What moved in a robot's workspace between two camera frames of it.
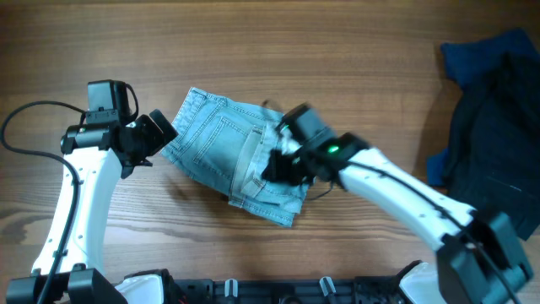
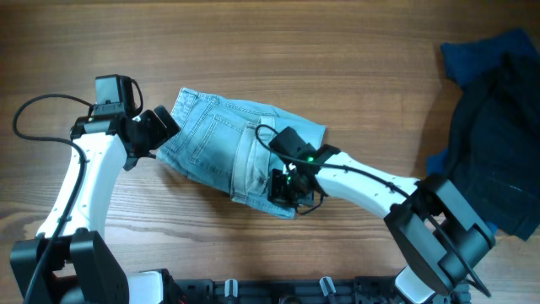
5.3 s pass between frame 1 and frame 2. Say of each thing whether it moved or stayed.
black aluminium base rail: stayed
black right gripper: moved
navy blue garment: stayed
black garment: stayed
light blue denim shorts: moved
